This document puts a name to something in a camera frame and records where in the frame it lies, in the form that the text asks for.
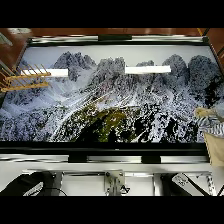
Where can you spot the striped shirt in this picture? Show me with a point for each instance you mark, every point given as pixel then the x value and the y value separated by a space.
pixel 210 124

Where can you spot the silver frame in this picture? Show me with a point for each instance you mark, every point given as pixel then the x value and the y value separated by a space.
pixel 113 173

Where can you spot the beige garment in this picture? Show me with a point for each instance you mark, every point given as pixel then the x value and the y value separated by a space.
pixel 216 148

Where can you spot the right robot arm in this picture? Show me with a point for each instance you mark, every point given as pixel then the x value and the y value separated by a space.
pixel 186 185

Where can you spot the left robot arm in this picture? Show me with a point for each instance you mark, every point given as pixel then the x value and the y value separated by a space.
pixel 25 185

